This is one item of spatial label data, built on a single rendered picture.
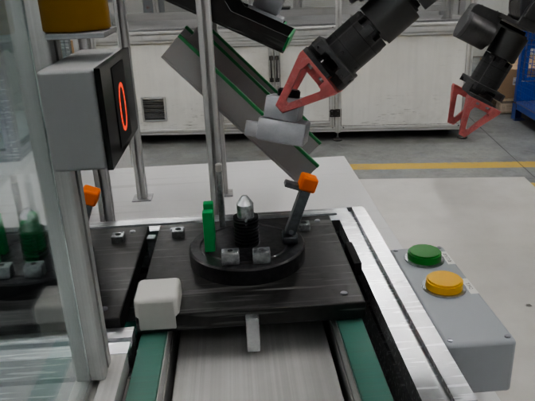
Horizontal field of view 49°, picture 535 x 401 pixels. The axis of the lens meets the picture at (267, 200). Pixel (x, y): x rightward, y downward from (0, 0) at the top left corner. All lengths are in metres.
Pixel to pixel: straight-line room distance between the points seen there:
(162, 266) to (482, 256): 0.52
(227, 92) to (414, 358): 0.49
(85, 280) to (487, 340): 0.37
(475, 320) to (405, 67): 4.20
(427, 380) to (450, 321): 0.10
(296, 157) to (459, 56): 4.00
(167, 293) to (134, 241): 0.19
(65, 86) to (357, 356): 0.36
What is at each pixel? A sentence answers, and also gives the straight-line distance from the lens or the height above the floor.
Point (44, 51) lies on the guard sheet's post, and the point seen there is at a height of 1.25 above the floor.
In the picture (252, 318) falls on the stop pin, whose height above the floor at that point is 0.97.
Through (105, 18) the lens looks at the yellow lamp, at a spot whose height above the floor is 1.27.
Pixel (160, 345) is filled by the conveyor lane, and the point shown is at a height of 0.95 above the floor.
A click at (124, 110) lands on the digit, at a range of 0.48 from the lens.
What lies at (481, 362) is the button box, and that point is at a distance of 0.62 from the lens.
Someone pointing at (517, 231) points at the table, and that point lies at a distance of 1.11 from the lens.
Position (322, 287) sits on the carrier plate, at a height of 0.97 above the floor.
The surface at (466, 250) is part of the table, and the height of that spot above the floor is 0.86.
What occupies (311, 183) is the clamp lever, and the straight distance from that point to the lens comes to 0.68.
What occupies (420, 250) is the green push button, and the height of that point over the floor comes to 0.97.
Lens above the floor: 1.29
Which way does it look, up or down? 21 degrees down
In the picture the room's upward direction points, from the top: 2 degrees counter-clockwise
